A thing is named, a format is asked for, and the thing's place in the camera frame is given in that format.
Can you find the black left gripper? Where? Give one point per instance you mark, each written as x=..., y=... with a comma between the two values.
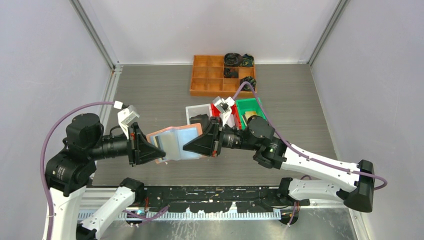
x=140, y=147

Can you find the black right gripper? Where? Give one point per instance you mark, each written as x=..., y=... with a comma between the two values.
x=210, y=144

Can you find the tan leather card holder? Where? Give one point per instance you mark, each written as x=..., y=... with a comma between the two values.
x=172, y=142

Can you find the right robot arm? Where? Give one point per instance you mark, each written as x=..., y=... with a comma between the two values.
x=349, y=183

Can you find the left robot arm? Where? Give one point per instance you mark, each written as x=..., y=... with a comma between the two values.
x=68, y=173

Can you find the light blue card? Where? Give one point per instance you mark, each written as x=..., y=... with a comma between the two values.
x=175, y=145

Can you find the gold cards in bin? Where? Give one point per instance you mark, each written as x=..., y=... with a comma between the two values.
x=248, y=114

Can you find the red plastic bin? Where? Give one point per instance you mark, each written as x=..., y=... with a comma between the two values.
x=234, y=119

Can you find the white plastic bin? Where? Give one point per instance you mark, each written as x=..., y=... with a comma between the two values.
x=194, y=110

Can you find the green plastic bin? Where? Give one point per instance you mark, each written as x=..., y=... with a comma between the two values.
x=248, y=104

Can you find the orange wooden compartment tray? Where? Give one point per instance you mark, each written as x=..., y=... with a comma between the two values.
x=207, y=78

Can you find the camouflage rolled tie lower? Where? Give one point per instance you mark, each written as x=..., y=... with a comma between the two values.
x=248, y=83

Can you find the dark rolled tie middle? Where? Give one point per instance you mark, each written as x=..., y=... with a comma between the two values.
x=230, y=72

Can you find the dark rolled belt top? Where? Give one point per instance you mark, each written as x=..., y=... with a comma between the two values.
x=232, y=59

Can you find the green patterned rolled tie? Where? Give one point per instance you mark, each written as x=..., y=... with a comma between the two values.
x=248, y=61

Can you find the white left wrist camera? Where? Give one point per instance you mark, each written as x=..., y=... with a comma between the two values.
x=126, y=114

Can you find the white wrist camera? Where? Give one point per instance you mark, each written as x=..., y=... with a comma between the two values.
x=224, y=106
x=126, y=114

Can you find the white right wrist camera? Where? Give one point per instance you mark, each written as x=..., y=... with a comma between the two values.
x=224, y=106

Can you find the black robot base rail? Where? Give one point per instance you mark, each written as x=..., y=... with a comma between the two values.
x=177, y=203

